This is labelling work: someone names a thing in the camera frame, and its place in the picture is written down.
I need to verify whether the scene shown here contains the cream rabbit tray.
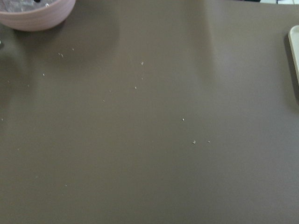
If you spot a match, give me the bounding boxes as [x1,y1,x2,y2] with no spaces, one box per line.
[288,25,299,82]

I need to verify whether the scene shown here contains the pink bowl of ice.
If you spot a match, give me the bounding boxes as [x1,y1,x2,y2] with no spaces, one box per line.
[0,0,76,32]

